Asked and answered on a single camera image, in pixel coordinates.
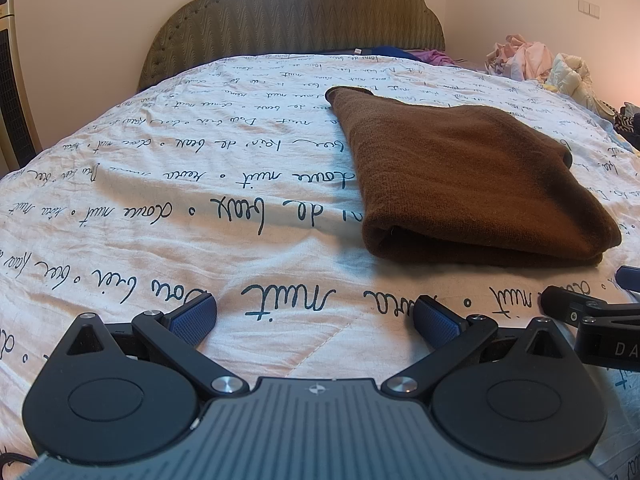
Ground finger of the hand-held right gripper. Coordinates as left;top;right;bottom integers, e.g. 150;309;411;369
542;285;640;322
615;266;640;292

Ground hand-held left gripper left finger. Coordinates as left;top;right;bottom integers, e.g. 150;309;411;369
50;294;251;401

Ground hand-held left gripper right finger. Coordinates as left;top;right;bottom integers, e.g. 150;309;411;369
381;295;581;401

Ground brown knit sweater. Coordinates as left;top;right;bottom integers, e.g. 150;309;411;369
325;86;622;267

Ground dark patterned clothes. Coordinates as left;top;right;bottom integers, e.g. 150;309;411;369
615;102;640;151

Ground pink clothes pile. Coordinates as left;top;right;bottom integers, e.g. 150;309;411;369
487;35;554;83

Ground white script printed blanket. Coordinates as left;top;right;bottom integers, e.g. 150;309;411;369
0;52;640;480

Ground purple cloth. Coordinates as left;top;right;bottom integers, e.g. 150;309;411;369
410;49;457;66

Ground blue cloth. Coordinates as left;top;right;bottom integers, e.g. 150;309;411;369
372;45;416;59

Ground dark cloth with white tag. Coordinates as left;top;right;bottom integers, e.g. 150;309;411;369
300;47;381;56

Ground beige tower air conditioner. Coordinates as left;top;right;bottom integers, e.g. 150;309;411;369
0;0;39;173

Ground olive padded headboard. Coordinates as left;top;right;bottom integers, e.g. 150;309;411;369
137;0;447;93

